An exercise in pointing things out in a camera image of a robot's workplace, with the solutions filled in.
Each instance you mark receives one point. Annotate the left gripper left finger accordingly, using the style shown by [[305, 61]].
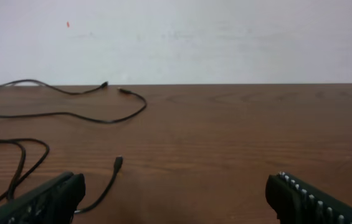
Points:
[[52, 202]]

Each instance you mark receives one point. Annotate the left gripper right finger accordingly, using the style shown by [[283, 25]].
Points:
[[296, 201]]

